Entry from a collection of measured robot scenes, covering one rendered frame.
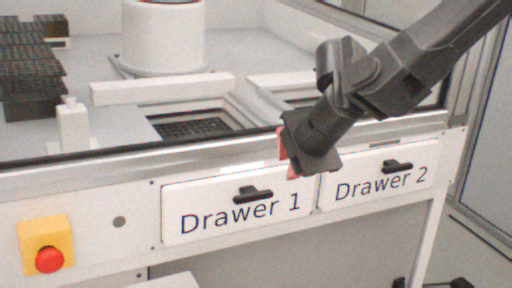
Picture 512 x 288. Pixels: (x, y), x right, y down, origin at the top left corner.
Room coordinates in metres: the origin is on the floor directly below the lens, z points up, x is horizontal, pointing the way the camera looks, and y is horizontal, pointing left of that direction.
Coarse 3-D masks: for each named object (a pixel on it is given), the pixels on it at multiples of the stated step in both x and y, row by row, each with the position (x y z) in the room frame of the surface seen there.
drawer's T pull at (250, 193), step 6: (246, 186) 0.80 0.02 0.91; (252, 186) 0.80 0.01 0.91; (240, 192) 0.79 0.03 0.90; (246, 192) 0.78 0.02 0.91; (252, 192) 0.78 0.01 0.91; (258, 192) 0.78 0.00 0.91; (264, 192) 0.78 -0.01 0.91; (270, 192) 0.79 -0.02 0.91; (234, 198) 0.76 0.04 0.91; (240, 198) 0.76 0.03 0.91; (246, 198) 0.76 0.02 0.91; (252, 198) 0.77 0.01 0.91; (258, 198) 0.77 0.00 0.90; (264, 198) 0.78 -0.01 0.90
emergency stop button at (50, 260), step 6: (42, 252) 0.59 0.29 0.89; (48, 252) 0.60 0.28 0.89; (54, 252) 0.60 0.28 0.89; (60, 252) 0.61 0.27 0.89; (36, 258) 0.59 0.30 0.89; (42, 258) 0.59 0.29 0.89; (48, 258) 0.59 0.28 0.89; (54, 258) 0.59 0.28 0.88; (60, 258) 0.60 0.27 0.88; (36, 264) 0.59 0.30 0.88; (42, 264) 0.59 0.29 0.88; (48, 264) 0.59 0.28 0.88; (54, 264) 0.59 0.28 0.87; (60, 264) 0.60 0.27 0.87; (42, 270) 0.59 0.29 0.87; (48, 270) 0.59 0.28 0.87; (54, 270) 0.59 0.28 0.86
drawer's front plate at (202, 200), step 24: (264, 168) 0.84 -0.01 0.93; (168, 192) 0.73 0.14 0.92; (192, 192) 0.75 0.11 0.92; (216, 192) 0.77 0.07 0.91; (288, 192) 0.85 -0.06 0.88; (312, 192) 0.87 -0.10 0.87; (168, 216) 0.73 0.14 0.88; (192, 216) 0.75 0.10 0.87; (216, 216) 0.78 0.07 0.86; (240, 216) 0.80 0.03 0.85; (264, 216) 0.82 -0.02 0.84; (288, 216) 0.85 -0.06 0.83; (168, 240) 0.73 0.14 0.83; (192, 240) 0.76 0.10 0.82
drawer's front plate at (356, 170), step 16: (400, 144) 0.99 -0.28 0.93; (416, 144) 1.00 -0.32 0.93; (432, 144) 1.01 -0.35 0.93; (352, 160) 0.91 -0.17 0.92; (368, 160) 0.93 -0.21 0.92; (400, 160) 0.97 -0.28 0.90; (416, 160) 1.00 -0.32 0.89; (432, 160) 1.02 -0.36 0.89; (336, 176) 0.90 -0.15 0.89; (352, 176) 0.92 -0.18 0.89; (368, 176) 0.94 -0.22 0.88; (384, 176) 0.96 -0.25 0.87; (400, 176) 0.98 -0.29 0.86; (416, 176) 1.00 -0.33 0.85; (432, 176) 1.02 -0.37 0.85; (320, 192) 0.90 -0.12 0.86; (336, 192) 0.90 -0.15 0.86; (384, 192) 0.96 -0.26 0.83; (400, 192) 0.98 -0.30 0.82; (320, 208) 0.89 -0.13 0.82
